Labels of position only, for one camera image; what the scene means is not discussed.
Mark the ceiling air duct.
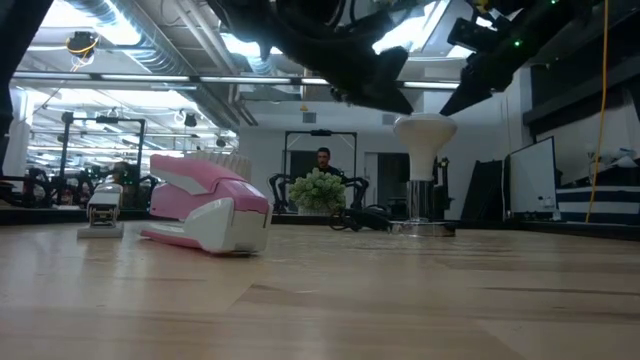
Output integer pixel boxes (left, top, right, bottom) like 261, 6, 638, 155
64, 0, 241, 132

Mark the black folding panel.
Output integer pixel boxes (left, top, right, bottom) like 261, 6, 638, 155
464, 159, 507, 221

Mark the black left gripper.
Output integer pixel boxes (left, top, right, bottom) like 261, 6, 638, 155
299, 19, 415, 115

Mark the navy white striped box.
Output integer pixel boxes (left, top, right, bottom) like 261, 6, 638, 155
555, 185, 640, 226

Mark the ceiling light bar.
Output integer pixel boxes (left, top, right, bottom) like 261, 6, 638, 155
12, 72, 331, 86

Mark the hanging cable reel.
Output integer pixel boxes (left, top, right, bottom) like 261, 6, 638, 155
66, 30, 100, 57

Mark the thin yellow cable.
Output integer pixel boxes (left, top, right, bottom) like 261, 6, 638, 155
584, 0, 611, 224

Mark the grey stapler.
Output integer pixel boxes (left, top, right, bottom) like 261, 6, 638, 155
76, 182, 125, 240

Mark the black power cord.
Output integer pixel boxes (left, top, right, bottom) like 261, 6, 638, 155
328, 203, 396, 234

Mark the green potted succulent plant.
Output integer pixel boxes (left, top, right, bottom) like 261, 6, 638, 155
288, 167, 347, 216

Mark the white ribbed pen holder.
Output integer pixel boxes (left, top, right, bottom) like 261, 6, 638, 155
184, 149, 254, 182

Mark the whiteboard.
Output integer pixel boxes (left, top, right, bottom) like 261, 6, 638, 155
507, 136, 559, 221

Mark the chrome lamp socket base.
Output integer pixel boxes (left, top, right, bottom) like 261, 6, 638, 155
389, 179, 457, 238

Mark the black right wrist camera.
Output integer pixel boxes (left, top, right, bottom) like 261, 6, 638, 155
447, 17, 501, 54

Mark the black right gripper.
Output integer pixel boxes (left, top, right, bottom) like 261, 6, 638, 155
439, 29, 541, 117

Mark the black aluminium table frame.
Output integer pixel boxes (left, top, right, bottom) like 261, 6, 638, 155
0, 207, 640, 242

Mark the person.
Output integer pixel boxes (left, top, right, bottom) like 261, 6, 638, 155
312, 147, 344, 176

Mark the pink white stapler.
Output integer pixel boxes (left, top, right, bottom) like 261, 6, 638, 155
139, 153, 274, 256

